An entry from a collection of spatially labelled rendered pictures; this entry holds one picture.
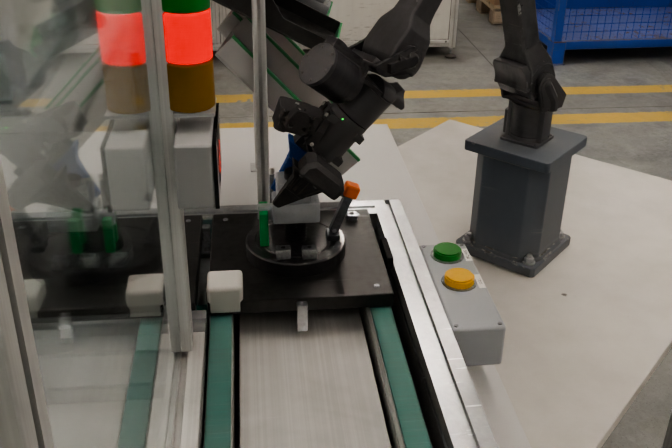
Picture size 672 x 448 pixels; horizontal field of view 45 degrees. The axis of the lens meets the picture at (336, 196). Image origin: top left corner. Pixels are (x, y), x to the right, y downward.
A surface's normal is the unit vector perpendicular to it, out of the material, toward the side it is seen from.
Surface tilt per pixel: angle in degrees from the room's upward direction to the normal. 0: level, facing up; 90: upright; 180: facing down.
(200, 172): 90
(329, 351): 0
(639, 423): 0
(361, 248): 0
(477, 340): 90
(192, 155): 90
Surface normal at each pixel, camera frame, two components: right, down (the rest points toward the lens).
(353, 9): 0.11, 0.44
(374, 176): 0.01, -0.89
